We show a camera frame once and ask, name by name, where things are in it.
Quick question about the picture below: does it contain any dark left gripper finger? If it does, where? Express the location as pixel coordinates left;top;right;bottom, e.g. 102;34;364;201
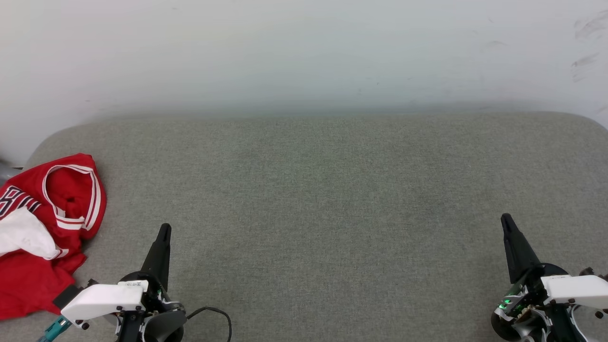
141;223;172;291

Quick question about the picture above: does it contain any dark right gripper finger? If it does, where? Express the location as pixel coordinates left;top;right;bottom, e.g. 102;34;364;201
501;213;542;284

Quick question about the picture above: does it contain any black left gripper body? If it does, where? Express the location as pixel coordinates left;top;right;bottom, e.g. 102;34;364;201
118;271;187;342

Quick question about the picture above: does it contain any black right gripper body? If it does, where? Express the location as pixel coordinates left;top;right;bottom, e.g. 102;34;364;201
491;263;580;342

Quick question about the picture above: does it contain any red basketball jersey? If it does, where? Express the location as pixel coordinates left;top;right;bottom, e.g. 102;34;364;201
0;153;107;320

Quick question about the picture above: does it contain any white cloth garment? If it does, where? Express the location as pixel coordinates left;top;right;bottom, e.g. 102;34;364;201
0;208;62;260

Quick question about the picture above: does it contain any thick black cable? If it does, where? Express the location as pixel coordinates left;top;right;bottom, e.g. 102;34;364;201
186;306;233;342

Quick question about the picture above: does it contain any teal left camera connector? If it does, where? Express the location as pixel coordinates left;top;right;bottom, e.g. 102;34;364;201
37;316;72;342

